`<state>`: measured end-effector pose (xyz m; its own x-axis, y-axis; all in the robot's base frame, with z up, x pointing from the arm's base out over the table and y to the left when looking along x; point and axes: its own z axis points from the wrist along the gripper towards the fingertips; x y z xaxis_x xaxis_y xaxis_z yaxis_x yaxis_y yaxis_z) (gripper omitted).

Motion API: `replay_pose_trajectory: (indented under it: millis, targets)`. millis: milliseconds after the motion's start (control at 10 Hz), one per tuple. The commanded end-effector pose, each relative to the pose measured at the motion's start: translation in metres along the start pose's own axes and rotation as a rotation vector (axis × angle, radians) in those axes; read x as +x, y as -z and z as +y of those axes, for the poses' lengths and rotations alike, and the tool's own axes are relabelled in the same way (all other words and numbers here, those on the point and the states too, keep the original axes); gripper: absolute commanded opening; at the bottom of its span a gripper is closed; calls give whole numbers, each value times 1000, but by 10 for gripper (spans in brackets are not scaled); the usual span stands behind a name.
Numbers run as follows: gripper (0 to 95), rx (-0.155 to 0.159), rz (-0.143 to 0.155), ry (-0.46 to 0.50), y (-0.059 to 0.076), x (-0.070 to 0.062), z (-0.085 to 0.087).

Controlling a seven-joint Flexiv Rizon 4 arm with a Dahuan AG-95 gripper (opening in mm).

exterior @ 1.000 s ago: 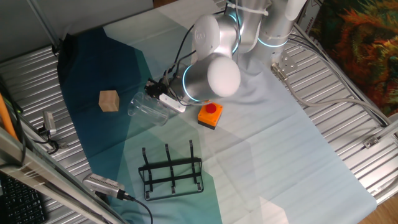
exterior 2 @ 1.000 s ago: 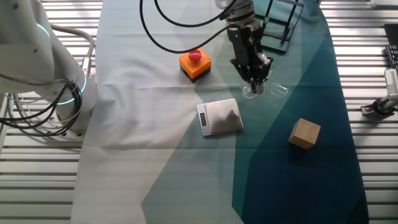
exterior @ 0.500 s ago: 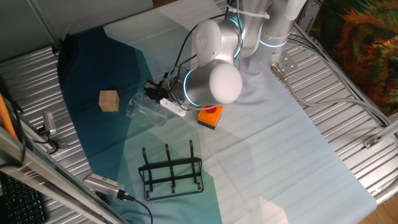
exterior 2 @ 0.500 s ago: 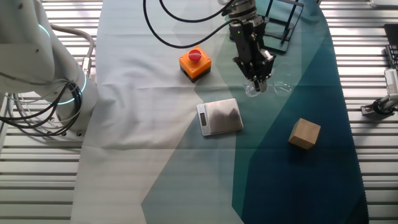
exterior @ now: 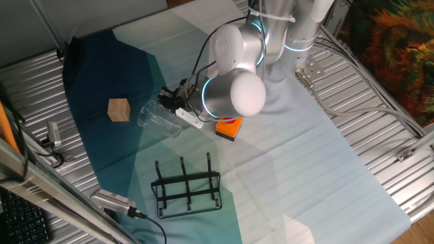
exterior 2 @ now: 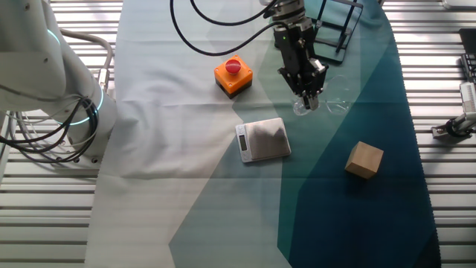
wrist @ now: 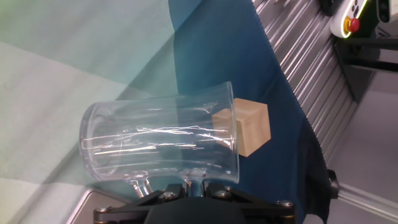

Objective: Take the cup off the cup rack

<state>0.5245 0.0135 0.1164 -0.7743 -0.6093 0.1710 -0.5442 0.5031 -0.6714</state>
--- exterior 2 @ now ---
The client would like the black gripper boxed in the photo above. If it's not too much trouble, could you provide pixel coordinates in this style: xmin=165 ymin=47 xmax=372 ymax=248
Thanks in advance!
xmin=273 ymin=18 xmax=329 ymax=112

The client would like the clear glass cup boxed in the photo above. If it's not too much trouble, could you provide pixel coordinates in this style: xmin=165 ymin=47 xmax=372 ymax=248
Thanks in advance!
xmin=292 ymin=74 xmax=354 ymax=117

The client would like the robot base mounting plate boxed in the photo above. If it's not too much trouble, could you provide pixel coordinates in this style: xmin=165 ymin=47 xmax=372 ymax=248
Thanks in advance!
xmin=51 ymin=137 xmax=103 ymax=165

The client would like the orange emergency stop button box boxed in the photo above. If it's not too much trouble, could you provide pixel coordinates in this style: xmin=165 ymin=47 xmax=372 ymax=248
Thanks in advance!
xmin=213 ymin=54 xmax=254 ymax=100

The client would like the silver digital kitchen scale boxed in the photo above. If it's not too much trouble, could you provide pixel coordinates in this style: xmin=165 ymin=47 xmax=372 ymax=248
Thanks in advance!
xmin=235 ymin=117 xmax=292 ymax=164

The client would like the wooden cube block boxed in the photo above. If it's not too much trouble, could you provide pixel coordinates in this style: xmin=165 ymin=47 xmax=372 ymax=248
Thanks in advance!
xmin=344 ymin=141 xmax=385 ymax=180

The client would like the teal white blue tablecloth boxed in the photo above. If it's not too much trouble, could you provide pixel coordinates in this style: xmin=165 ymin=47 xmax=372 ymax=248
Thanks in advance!
xmin=84 ymin=0 xmax=442 ymax=268

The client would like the black flat panel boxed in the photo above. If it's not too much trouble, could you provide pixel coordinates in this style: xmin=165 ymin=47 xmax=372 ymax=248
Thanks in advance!
xmin=458 ymin=28 xmax=476 ymax=54

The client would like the black wire cup rack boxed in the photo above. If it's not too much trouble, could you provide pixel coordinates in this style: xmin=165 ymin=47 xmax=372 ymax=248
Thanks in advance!
xmin=312 ymin=0 xmax=364 ymax=65

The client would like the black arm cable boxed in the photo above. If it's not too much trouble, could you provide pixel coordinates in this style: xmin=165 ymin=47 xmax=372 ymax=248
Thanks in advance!
xmin=170 ymin=0 xmax=289 ymax=57

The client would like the small camera mount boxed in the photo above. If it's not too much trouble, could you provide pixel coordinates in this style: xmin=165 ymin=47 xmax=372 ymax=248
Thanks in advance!
xmin=431 ymin=112 xmax=476 ymax=141

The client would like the small silver camera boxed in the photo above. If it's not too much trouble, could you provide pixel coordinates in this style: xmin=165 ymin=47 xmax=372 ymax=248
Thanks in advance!
xmin=460 ymin=82 xmax=476 ymax=114

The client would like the thick grey conduit hose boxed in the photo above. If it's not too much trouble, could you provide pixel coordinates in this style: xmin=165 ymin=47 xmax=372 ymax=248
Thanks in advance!
xmin=59 ymin=28 xmax=115 ymax=92

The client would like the robot base cable bundle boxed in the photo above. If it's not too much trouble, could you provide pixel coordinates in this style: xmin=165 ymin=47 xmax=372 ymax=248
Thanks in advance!
xmin=0 ymin=96 xmax=100 ymax=165

